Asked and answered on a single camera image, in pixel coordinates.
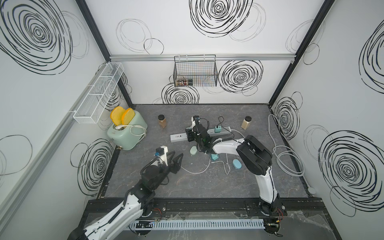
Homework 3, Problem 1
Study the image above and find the yellow toast slice left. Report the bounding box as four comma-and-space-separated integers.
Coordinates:
110, 106, 126, 126

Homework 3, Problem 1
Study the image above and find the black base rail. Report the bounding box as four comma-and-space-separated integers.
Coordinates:
84, 198, 325, 217

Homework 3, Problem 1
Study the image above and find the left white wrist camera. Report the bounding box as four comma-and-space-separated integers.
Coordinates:
155, 146, 168, 166

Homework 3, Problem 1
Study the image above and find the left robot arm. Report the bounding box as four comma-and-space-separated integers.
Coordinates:
68, 146, 184, 240

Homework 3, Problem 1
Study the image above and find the mint green earbud case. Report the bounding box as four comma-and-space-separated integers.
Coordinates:
190, 146, 198, 156

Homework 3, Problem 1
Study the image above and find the yellow toast slice right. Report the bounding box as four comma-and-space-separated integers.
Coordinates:
121, 108, 136, 125

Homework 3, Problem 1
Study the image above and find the beige spice jar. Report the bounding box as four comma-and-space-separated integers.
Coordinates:
241, 116, 252, 130

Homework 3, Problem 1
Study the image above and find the white wire shelf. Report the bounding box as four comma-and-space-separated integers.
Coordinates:
73, 62, 124, 124

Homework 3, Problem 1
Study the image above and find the yellow toast slice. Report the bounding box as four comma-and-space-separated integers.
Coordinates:
121, 108, 136, 125
110, 106, 126, 126

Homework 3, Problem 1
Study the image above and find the white toaster cord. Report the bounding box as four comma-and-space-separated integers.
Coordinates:
115, 124, 148, 137

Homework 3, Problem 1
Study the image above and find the brown spice jar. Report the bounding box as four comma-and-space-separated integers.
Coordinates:
158, 115, 167, 129

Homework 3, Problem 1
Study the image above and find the white charging cable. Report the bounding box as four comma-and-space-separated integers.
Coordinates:
179, 157, 226, 175

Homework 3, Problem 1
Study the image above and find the black wire basket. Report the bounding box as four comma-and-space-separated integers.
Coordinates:
173, 55, 219, 88

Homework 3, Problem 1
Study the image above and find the white power strip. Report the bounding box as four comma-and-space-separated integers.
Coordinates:
170, 127, 232, 143

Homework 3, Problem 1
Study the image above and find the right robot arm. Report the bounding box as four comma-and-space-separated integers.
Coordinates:
186, 124, 280, 216

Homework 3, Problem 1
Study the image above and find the white power strip cord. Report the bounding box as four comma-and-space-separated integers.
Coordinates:
230, 113, 306, 178

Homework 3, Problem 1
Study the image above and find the mint green toaster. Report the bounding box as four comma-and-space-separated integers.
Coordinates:
107, 110, 148, 151

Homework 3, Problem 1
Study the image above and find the white slotted cable duct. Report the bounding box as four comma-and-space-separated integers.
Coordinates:
128, 219, 265, 231

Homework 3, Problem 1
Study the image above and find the thin black cable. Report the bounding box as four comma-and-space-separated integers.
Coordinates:
217, 115, 238, 142

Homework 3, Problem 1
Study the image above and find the blue earbud case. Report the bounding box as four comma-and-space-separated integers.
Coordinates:
232, 159, 242, 170

